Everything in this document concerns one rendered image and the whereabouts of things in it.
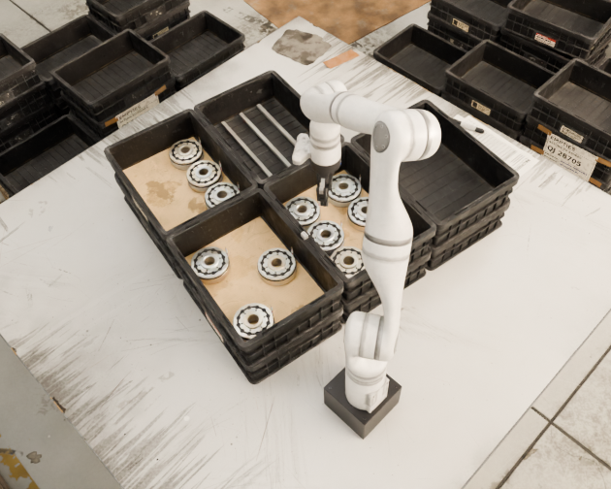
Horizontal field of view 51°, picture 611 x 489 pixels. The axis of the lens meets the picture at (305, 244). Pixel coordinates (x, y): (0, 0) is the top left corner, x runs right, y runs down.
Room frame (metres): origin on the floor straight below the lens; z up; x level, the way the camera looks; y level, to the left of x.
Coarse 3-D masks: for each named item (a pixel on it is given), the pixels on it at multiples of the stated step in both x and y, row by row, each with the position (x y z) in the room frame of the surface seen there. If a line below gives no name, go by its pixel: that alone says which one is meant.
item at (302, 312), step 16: (256, 192) 1.15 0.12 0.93; (224, 208) 1.10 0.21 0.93; (272, 208) 1.09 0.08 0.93; (192, 224) 1.05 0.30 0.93; (288, 224) 1.03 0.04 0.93; (304, 240) 0.98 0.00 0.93; (176, 256) 0.96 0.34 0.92; (320, 256) 0.92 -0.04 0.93; (192, 272) 0.90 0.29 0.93; (336, 288) 0.82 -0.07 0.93; (320, 304) 0.79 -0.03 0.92; (224, 320) 0.75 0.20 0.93; (288, 320) 0.74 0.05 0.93; (240, 336) 0.71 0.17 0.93; (256, 336) 0.71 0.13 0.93; (272, 336) 0.71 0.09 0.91
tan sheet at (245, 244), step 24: (216, 240) 1.07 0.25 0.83; (240, 240) 1.06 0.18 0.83; (264, 240) 1.06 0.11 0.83; (240, 264) 0.98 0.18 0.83; (216, 288) 0.91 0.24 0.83; (240, 288) 0.90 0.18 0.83; (264, 288) 0.90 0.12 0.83; (288, 288) 0.89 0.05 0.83; (312, 288) 0.89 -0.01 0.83; (288, 312) 0.82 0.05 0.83
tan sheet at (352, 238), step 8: (304, 192) 1.22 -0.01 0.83; (312, 192) 1.22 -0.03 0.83; (320, 208) 1.16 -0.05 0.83; (328, 208) 1.16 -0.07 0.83; (336, 208) 1.15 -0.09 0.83; (344, 208) 1.15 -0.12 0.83; (328, 216) 1.12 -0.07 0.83; (336, 216) 1.12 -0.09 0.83; (344, 216) 1.12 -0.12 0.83; (344, 224) 1.09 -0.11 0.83; (344, 232) 1.07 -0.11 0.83; (352, 232) 1.06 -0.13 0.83; (360, 232) 1.06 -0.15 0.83; (344, 240) 1.04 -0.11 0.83; (352, 240) 1.04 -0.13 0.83; (360, 240) 1.04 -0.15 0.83; (360, 248) 1.01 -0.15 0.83
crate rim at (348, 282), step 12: (348, 144) 1.31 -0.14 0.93; (360, 156) 1.26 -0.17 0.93; (300, 168) 1.23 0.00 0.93; (276, 180) 1.18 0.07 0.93; (276, 204) 1.10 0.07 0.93; (408, 204) 1.07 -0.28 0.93; (288, 216) 1.05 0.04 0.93; (420, 216) 1.03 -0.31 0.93; (300, 228) 1.01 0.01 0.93; (432, 228) 0.99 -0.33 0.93; (312, 240) 0.97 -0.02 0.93; (420, 240) 0.95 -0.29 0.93; (324, 252) 0.93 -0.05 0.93; (360, 276) 0.85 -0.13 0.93
